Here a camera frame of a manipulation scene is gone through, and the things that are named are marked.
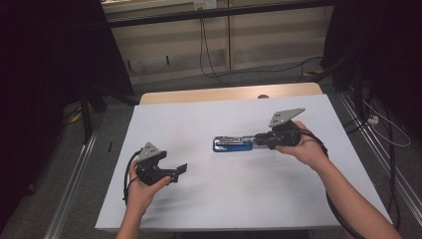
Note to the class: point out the small black floor object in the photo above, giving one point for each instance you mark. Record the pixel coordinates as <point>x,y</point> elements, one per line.
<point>110,147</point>

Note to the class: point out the aluminium floor rail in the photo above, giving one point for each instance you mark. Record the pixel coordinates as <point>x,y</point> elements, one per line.
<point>381,156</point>
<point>71,189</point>

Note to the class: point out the white wall socket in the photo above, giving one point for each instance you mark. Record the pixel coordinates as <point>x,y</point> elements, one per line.
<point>205,4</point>

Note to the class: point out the blue stapler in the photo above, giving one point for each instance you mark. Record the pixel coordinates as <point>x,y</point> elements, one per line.
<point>232,146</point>

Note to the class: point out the person's right hand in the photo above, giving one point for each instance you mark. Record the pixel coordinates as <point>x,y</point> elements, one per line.
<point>310,151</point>

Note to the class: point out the black horizontal bar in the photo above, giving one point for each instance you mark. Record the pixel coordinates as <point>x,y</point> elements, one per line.
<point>215,13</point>

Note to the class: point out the yellow floor tape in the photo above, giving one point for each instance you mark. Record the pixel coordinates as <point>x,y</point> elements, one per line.
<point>313,72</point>
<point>77,117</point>

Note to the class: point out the light wooden table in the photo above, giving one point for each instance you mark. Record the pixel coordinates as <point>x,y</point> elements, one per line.
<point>215,94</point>

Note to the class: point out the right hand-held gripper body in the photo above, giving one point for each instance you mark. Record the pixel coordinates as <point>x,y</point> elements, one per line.
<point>285,136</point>

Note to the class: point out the person's left hand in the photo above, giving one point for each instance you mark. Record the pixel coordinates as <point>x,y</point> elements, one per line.
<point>139,194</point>

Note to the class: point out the black curtain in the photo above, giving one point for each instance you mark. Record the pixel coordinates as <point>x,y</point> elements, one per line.
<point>391,49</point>
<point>40,66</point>

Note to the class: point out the white table cover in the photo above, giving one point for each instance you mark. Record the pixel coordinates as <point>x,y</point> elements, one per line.
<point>232,199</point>

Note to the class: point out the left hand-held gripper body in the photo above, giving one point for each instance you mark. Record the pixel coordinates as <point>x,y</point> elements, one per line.
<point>148,152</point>

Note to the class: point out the black metal stand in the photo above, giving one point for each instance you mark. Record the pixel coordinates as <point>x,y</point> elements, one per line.
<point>357,86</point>
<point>87,116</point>

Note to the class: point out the white power plug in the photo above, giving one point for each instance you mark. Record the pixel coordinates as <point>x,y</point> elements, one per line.
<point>373,119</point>

